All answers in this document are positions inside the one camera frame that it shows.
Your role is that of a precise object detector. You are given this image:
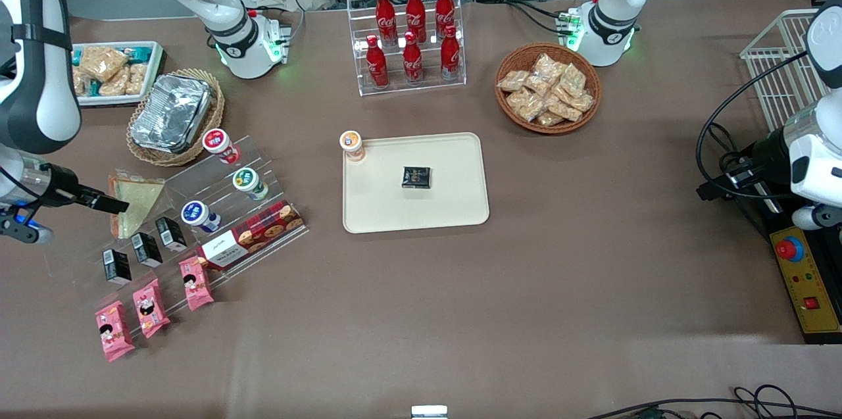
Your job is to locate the orange lid cup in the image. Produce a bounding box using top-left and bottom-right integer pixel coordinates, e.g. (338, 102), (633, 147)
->
(339, 131), (366, 163)

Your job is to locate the oval wicker basket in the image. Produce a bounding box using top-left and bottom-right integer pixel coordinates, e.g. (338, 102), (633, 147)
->
(126, 68), (226, 167)

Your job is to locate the blue lid cup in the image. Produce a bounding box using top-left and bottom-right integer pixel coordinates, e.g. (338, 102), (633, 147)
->
(181, 201), (222, 234)

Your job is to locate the foil food container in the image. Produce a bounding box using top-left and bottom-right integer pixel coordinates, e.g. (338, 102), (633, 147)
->
(130, 74), (212, 155)

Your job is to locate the red lid cup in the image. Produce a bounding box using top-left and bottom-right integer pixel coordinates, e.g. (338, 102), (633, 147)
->
(202, 128), (241, 165)

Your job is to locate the beige plastic tray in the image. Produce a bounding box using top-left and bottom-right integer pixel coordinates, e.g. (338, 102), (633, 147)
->
(342, 132), (491, 234)

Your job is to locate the red tartan cookie box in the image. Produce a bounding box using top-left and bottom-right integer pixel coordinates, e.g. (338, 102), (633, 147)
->
(197, 201), (305, 272)

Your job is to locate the triangle sandwich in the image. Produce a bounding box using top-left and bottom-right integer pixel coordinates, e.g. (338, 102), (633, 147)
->
(107, 169), (173, 240)

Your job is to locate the black table edge cable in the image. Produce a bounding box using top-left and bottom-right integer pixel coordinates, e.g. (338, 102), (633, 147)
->
(585, 385), (842, 419)

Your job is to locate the green lid cup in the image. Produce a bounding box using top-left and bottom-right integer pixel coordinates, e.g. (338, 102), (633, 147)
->
(232, 167), (269, 201)

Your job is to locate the white wire basket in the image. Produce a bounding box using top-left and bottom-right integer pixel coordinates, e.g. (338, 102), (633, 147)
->
(740, 9), (831, 132)

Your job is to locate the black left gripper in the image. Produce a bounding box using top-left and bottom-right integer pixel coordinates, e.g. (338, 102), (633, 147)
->
(696, 128), (791, 202)

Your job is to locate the small black carton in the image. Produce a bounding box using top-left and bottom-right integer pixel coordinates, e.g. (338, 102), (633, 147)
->
(102, 248), (132, 286)
(130, 232), (163, 268)
(155, 216), (189, 253)

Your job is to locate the clear acrylic bottle rack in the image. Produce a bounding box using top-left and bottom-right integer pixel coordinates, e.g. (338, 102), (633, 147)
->
(347, 0), (467, 97)

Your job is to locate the white rectangular snack tray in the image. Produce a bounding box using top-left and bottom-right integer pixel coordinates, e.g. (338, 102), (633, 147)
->
(69, 41), (165, 107)

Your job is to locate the black looping cable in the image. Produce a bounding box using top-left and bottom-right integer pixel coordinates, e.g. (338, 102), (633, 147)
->
(696, 51), (810, 201)

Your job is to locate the clear acrylic stepped shelf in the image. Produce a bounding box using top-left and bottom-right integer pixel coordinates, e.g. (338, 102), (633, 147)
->
(43, 135), (310, 341)

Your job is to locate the round brown wicker basket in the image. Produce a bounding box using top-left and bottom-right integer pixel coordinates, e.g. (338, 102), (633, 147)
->
(495, 43), (602, 136)

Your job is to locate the red cola bottle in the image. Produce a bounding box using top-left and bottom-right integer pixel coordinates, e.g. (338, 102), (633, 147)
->
(366, 35), (389, 89)
(403, 31), (424, 84)
(376, 0), (397, 46)
(440, 25), (461, 81)
(406, 0), (427, 43)
(435, 0), (456, 38)

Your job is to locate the pink snack packet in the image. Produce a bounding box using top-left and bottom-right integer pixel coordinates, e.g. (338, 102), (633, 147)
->
(179, 256), (215, 312)
(132, 278), (171, 339)
(95, 301), (136, 362)

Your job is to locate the yellow emergency stop box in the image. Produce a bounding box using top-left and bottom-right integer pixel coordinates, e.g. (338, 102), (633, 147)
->
(768, 225), (842, 345)

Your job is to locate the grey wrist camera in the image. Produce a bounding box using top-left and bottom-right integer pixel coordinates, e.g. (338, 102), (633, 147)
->
(0, 206), (53, 245)

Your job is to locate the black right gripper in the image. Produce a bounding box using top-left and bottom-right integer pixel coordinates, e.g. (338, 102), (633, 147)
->
(39, 166), (130, 214)

